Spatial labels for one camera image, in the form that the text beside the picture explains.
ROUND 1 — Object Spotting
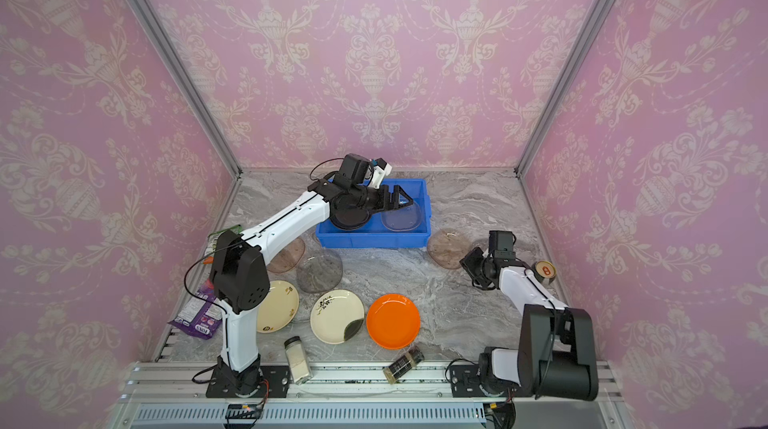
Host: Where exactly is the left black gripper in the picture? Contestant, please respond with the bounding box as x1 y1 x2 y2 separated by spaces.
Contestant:
348 182 413 213

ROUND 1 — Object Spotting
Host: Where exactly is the clear glass plate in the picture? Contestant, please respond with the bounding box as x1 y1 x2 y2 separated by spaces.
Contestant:
381 202 422 232

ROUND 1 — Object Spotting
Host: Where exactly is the pinkish translucent plate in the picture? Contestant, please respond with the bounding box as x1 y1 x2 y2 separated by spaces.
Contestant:
427 229 472 270

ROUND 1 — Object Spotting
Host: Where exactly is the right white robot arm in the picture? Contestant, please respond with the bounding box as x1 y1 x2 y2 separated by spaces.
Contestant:
460 230 599 401

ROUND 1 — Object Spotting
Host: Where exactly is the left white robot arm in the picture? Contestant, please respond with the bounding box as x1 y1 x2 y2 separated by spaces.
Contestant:
210 154 414 384

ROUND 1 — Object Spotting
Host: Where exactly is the blue plastic bin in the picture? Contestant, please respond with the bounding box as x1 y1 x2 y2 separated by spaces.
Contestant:
315 178 432 249

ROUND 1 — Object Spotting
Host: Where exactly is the green drink can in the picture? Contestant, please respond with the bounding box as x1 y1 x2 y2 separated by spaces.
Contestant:
532 260 557 286

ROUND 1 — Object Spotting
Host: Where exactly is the grey translucent plate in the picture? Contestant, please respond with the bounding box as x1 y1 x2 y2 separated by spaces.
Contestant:
296 250 344 294

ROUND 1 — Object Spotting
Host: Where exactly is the orange plate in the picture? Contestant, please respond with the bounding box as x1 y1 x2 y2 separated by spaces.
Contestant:
366 294 421 350

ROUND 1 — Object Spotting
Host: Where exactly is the brown translucent plate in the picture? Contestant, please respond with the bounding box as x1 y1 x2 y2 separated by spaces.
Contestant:
267 237 306 274

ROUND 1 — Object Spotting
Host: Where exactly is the cream plate black patch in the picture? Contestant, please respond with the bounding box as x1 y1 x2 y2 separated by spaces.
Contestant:
310 289 365 345

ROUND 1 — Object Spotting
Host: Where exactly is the dark spice jar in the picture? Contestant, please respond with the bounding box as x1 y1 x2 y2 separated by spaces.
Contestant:
382 346 424 385

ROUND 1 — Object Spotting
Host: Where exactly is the cream flower plate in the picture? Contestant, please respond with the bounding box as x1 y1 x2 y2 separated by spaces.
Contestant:
257 281 300 333

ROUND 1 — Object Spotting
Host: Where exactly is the green snack bag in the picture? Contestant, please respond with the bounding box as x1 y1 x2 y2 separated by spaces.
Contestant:
203 223 244 265

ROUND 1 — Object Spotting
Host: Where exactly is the white spice jar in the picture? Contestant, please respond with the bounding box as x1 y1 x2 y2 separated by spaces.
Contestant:
284 336 312 385

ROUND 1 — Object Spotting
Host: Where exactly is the purple snack bag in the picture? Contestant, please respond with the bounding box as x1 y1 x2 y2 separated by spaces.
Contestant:
169 281 222 340

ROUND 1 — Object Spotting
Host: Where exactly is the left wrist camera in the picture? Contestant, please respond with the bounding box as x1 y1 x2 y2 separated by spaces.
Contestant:
368 158 392 190

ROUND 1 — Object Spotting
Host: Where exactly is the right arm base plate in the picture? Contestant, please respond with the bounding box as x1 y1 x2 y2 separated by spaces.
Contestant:
445 360 530 399

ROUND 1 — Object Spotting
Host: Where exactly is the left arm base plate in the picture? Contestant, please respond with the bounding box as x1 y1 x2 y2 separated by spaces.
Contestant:
205 361 291 400

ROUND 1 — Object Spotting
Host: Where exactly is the aluminium frame rail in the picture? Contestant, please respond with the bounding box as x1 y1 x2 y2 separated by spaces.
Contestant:
107 361 633 428

